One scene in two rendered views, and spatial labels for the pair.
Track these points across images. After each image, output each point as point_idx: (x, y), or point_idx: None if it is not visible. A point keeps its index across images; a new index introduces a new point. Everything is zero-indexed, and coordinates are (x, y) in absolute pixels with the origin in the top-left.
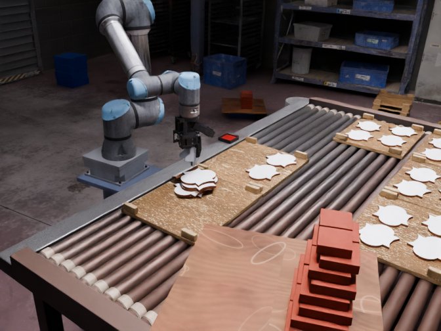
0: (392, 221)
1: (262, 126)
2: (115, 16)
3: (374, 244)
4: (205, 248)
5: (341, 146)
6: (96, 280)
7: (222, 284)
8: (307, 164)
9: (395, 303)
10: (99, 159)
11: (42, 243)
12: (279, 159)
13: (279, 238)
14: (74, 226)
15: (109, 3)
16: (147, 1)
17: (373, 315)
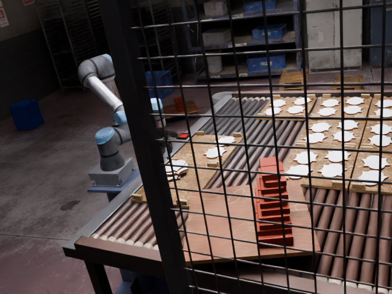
0: (306, 161)
1: (204, 122)
2: (93, 73)
3: (297, 177)
4: (197, 203)
5: (263, 122)
6: (134, 243)
7: (214, 219)
8: (243, 140)
9: (317, 206)
10: (101, 172)
11: (88, 233)
12: (223, 142)
13: (240, 186)
14: (104, 217)
15: (86, 65)
16: (109, 57)
17: (303, 210)
